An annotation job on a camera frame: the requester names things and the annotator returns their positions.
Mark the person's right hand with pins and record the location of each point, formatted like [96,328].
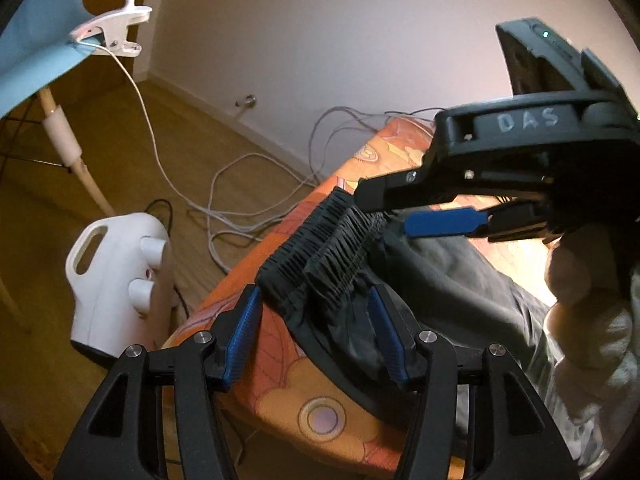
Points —
[590,330]

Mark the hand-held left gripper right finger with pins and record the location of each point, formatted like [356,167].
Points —
[387,335]

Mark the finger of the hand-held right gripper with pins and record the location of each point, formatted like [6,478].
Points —
[390,192]
[440,222]

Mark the white clip lamp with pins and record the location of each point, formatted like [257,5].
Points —
[112,25]

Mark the white steam iron station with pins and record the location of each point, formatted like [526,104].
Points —
[110,290]

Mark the blue fabric chair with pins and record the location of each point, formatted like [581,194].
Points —
[35,35]

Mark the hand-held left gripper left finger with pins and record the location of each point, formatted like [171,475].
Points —
[242,335]

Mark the metal door stop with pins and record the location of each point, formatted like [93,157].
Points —
[246,102]

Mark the orange patterned ironing board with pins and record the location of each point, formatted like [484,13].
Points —
[280,385]

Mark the dark pants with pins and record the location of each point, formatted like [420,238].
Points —
[450,280]

